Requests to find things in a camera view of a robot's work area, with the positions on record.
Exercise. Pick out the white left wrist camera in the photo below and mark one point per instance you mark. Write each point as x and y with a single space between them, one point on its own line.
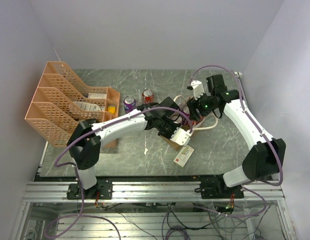
181 136

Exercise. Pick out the purple fanta can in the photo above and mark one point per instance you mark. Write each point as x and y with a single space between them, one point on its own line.
129 104
186 111

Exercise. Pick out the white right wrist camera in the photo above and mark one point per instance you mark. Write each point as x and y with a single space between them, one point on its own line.
197 88

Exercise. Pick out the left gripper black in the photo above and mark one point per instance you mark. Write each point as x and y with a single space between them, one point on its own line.
169 136

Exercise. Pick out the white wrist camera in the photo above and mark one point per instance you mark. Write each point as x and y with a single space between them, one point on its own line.
181 136
197 88

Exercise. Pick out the orange plastic desk organizer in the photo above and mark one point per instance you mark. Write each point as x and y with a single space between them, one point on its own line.
52 112

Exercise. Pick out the aluminium mounting rail frame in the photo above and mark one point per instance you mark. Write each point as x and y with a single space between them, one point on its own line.
153 190

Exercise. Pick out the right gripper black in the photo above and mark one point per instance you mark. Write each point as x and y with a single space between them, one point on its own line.
193 104

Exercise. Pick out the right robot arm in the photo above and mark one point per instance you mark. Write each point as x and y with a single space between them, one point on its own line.
266 153

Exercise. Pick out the yellow item in organizer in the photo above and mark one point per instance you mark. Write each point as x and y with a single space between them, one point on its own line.
112 109

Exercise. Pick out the red cola can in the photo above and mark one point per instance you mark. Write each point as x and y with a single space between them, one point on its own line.
194 122
147 96

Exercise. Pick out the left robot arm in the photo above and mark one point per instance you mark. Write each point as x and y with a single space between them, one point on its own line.
90 136

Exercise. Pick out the aluminium corner rail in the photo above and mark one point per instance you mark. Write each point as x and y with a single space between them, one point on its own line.
239 77

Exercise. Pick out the small white cardboard box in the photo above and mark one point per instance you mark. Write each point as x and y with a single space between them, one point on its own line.
183 156

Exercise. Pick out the white papers in organizer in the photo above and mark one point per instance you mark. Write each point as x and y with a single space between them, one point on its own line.
86 106

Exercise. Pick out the red cola can back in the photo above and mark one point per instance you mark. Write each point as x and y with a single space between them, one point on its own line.
147 96

